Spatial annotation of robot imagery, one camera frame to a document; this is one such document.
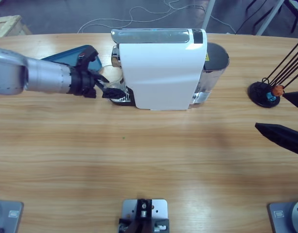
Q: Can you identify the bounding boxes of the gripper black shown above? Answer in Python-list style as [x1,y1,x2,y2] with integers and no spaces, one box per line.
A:
[68,67,126,99]

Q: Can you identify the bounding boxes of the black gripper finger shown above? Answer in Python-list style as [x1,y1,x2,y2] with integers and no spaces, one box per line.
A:
[282,91,298,110]
[255,123,298,157]

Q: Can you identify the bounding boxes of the clear glass cup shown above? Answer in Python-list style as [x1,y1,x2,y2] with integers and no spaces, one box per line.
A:
[99,65,127,100]

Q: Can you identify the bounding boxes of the silver coffee machine lever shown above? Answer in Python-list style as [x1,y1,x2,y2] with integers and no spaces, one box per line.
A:
[110,28,190,44]

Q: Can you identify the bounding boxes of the orange coffee capsule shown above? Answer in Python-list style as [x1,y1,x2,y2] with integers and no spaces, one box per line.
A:
[272,84,285,97]

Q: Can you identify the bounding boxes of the white capsule coffee machine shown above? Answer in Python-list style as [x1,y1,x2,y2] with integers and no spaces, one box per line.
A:
[108,28,208,112]

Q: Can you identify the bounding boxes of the dark coffee machine water tank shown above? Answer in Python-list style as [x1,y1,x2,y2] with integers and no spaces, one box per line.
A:
[192,42,230,105]

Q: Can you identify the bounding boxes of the black capsule holder with rods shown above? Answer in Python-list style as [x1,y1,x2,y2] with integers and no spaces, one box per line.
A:
[247,40,298,109]

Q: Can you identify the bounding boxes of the teal rectangular tray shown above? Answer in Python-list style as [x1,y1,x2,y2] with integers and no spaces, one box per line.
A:
[40,45,103,73]

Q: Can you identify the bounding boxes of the black chair leg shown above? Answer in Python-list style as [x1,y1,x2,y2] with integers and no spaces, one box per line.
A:
[291,0,298,33]

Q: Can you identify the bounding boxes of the light wooden crate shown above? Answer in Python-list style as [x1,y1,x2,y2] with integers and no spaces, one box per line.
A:
[0,15,33,38]

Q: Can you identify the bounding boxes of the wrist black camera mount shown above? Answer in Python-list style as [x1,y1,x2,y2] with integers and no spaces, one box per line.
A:
[75,46,100,73]

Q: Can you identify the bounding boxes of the white floor cable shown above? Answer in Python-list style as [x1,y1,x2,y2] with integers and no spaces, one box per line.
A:
[77,0,237,34]

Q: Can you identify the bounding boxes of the arm grey base plate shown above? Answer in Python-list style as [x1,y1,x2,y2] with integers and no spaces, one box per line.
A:
[267,199,298,233]
[0,199,25,233]

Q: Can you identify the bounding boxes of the white slanted frame leg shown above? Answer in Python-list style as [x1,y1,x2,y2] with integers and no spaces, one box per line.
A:
[256,0,285,36]

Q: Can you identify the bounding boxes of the white upright post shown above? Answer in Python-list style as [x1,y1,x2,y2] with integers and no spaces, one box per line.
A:
[201,0,216,31]

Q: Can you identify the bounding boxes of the grey mount plate dark post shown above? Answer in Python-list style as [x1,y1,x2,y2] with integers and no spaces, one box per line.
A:
[118,199,170,233]

